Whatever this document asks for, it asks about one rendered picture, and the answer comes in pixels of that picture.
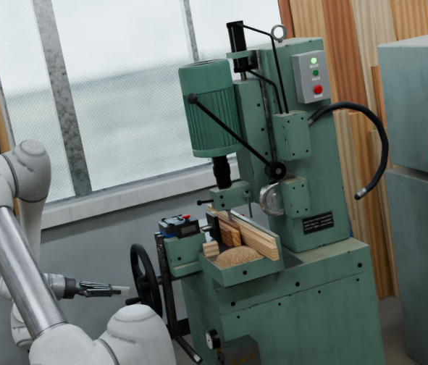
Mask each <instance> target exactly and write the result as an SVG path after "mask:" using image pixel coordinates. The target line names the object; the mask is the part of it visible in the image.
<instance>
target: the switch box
mask: <svg viewBox="0 0 428 365"><path fill-rule="evenodd" d="M313 57H314V58H316V63H315V64H318V67H312V68H310V65H313V64H312V63H311V58H313ZM291 59H292V64H293V73H294V78H295V88H296V93H297V98H298V103H302V104H308V103H311V102H315V101H321V100H325V99H328V98H332V95H331V90H330V80H329V74H328V69H327V59H326V54H325V51H320V50H316V51H310V52H306V53H302V54H296V55H292V56H291ZM314 69H317V70H318V71H319V74H318V75H317V76H313V75H312V70H314ZM319 76H320V79H318V80H312V78H313V77H319ZM315 85H321V86H322V92H321V93H319V94H322V96H321V97H318V98H314V96H315V95H318V93H315V92H314V87H315Z"/></svg>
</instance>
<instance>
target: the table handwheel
mask: <svg viewBox="0 0 428 365"><path fill-rule="evenodd" d="M138 256H139V257H140V260H141V261H142V263H143V267H144V269H145V275H143V273H142V271H141V270H140V267H139V263H138ZM130 263H131V268H132V272H133V279H134V282H135V287H136V290H137V292H138V297H141V299H142V301H141V305H146V306H149V307H151V308H152V309H153V310H154V311H155V312H156V313H157V314H158V315H159V316H160V317H161V319H162V317H163V309H162V302H161V294H160V290H159V285H163V284H165V281H164V275H163V274H158V275H155V272H154V268H153V266H152V263H151V260H150V258H149V257H148V254H147V252H146V250H145V248H144V247H143V246H142V245H141V244H140V243H134V244H132V245H131V248H130ZM195 274H196V273H195V272H193V273H190V274H186V275H183V276H180V277H175V276H174V275H173V274H171V273H170V276H171V281H172V282H173V281H176V280H181V279H183V278H186V277H191V276H193V275H195ZM151 295H152V297H151ZM152 299H153V300H152ZM153 302H154V303H153Z"/></svg>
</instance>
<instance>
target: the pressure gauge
mask: <svg viewBox="0 0 428 365"><path fill-rule="evenodd" d="M205 337H206V342H207V345H208V347H209V348H210V350H214V349H217V353H220V351H221V349H222V346H221V343H220V339H219V335H218V333H217V331H216V330H215V329H212V330H209V331H205ZM208 340H209V341H208Z"/></svg>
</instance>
